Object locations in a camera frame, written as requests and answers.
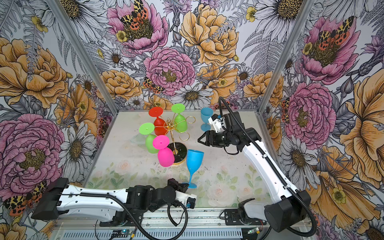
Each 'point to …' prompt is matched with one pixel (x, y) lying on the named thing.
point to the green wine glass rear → (180, 122)
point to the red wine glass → (160, 125)
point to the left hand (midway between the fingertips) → (183, 183)
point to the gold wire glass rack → (180, 150)
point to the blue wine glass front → (206, 113)
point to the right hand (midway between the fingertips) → (203, 146)
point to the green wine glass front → (148, 128)
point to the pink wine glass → (165, 155)
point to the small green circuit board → (124, 231)
